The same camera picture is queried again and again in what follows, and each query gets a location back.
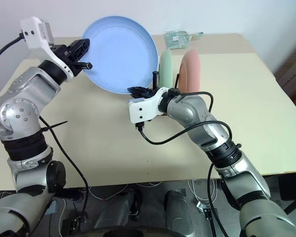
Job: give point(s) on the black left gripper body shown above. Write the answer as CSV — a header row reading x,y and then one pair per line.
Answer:
x,y
62,53

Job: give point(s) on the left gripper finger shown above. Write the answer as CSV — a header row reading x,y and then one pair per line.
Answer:
x,y
84,66
79,49

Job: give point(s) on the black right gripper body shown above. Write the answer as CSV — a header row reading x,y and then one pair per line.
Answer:
x,y
148,92

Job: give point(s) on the blue plate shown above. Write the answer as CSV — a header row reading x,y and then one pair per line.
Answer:
x,y
121,54

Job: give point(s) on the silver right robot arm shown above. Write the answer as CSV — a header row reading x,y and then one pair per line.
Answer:
x,y
187,111

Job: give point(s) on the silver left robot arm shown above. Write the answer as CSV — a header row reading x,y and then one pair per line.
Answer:
x,y
17,108

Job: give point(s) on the green plate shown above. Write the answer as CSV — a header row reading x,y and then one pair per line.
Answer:
x,y
165,69

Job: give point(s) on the pink plate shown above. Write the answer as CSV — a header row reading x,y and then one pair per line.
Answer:
x,y
191,71

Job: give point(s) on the clear plastic bag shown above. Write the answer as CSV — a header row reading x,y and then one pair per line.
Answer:
x,y
175,39

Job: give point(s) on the black zip tie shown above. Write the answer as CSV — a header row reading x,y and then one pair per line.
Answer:
x,y
56,125

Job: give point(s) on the dark rounded shape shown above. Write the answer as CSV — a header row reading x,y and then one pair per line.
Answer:
x,y
118,209
177,209

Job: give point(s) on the dark curved base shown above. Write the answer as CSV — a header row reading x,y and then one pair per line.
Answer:
x,y
138,232

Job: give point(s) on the black floor device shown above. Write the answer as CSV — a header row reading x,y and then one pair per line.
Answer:
x,y
75,224

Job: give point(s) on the black box under table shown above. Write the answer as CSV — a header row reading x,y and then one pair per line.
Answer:
x,y
293,185

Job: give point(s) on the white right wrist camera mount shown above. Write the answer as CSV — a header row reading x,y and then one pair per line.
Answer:
x,y
140,111

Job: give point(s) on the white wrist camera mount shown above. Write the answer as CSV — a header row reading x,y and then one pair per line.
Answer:
x,y
140,111
34,39

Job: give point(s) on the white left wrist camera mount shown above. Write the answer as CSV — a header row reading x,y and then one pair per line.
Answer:
x,y
34,39

